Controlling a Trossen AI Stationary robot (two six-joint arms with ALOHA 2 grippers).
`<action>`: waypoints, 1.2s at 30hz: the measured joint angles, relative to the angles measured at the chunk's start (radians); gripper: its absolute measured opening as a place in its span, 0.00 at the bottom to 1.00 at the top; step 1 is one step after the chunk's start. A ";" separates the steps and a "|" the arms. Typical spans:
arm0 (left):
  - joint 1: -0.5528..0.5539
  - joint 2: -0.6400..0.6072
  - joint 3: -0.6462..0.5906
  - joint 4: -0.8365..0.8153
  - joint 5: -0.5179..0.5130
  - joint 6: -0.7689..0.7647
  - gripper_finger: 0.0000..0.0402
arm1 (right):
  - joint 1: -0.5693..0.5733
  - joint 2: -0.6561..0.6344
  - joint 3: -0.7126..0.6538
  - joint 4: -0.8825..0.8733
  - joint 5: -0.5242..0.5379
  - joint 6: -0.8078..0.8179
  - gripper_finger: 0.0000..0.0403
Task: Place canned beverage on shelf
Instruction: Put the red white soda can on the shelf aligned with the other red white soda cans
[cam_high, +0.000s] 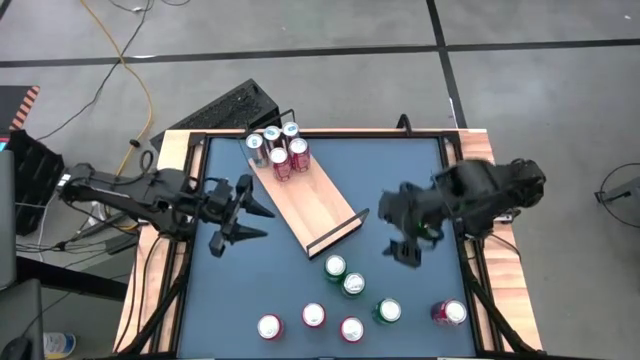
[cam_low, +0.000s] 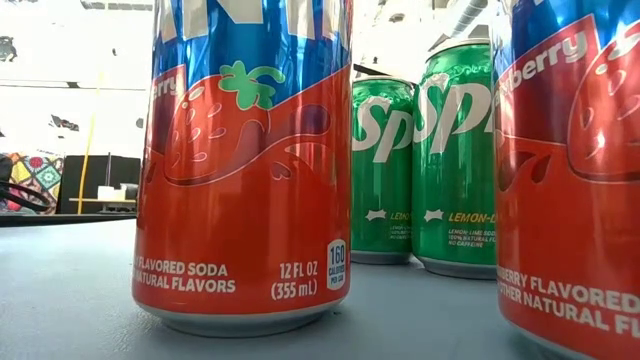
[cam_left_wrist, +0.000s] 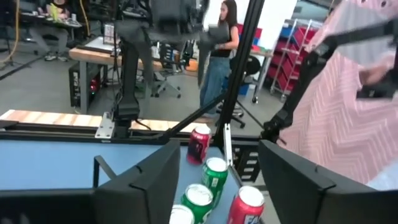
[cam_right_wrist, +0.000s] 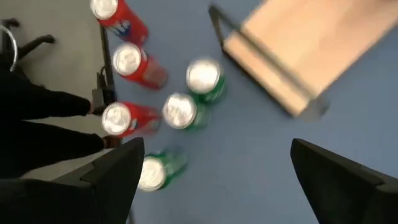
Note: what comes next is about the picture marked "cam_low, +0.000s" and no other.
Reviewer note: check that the colourful patchwork quilt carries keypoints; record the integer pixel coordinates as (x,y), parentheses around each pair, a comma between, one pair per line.
(37,167)

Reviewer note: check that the red Fanta strawberry can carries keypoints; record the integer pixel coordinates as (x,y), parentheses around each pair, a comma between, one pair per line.
(575,225)
(240,225)

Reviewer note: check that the black curved hoop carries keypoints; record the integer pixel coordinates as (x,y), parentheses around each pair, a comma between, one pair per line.
(44,202)

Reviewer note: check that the green Sprite can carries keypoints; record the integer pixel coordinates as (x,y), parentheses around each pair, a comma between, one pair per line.
(382,190)
(452,175)

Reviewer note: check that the wooden desk with white boxes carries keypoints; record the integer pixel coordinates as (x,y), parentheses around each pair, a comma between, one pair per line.
(107,192)

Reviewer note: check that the black partition panel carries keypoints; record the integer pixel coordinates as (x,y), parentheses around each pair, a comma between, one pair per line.
(120,170)

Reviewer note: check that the dark ceiling fixture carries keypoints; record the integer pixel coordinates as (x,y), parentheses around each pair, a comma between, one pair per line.
(7,50)
(65,123)

